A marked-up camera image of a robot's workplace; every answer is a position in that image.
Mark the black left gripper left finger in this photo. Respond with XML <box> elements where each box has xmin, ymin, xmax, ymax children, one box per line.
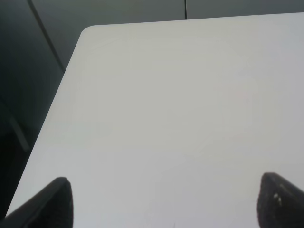
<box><xmin>0</xmin><ymin>177</ymin><xmax>74</xmax><ymax>228</ymax></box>

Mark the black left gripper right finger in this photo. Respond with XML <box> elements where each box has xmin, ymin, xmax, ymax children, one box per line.
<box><xmin>257</xmin><ymin>172</ymin><xmax>304</xmax><ymax>228</ymax></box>

